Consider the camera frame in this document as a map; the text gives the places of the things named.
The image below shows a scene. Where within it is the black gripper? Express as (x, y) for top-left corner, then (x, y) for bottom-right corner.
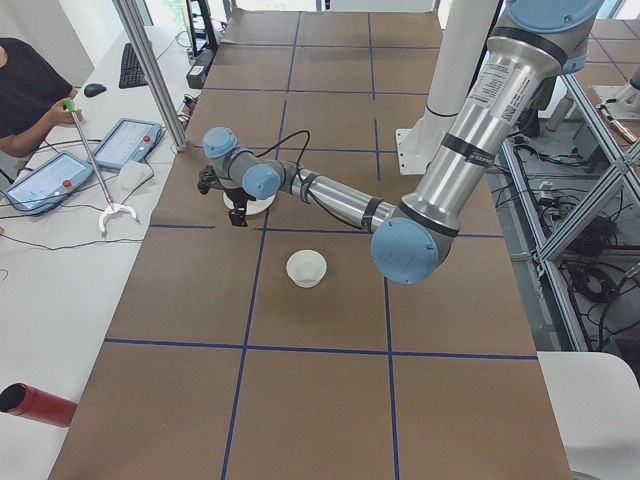
(227, 188), (248, 228)

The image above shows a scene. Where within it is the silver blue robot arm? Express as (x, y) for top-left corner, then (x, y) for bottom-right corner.
(197, 1), (601, 284)

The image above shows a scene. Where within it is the white round plate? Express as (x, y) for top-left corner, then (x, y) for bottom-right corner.
(222, 192), (276, 216)

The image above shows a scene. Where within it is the white bowl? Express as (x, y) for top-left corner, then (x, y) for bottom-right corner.
(286, 249), (327, 288)

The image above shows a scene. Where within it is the white crumpled cloth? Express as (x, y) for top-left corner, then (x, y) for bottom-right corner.
(116, 161), (153, 193)

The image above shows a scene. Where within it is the grabber reacher tool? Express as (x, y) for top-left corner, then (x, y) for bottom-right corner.
(63, 98), (138, 238)

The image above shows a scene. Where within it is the far blue teach pendant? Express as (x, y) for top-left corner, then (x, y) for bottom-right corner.
(93, 118), (163, 170)

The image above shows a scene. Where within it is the blue teach pendant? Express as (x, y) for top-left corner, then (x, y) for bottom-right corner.
(93, 118), (163, 170)
(2, 151), (93, 215)

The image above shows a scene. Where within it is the black box device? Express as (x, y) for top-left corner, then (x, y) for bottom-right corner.
(186, 49), (216, 89)

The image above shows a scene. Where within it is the black keyboard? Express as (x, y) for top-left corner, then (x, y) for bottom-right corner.
(118, 43), (147, 89)

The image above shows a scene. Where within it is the near blue teach pendant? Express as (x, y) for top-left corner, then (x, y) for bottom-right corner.
(2, 151), (93, 215)

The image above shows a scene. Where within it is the black computer mouse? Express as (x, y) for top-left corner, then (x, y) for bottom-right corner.
(83, 83), (107, 98)

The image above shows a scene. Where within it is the red cylinder tube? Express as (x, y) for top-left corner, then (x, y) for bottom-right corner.
(1, 383), (77, 427)

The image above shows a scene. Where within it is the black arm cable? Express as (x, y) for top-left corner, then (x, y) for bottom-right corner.
(259, 130), (311, 176)

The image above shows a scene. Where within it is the aluminium frame post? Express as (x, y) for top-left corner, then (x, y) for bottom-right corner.
(113, 0), (188, 152)

